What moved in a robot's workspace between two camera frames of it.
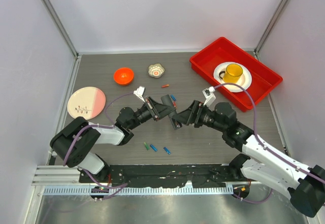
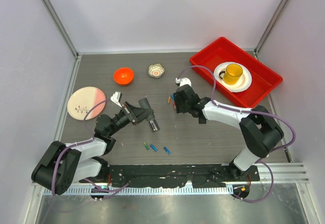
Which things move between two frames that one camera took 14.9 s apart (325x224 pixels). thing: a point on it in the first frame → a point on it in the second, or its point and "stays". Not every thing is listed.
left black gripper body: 155,113 → 132,117
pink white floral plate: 88,102 stays
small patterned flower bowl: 156,70 stays
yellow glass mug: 232,74 stays
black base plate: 220,176 stays
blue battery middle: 153,148 stays
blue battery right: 166,150 stays
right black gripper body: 197,108 → 181,106
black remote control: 166,100 → 153,124
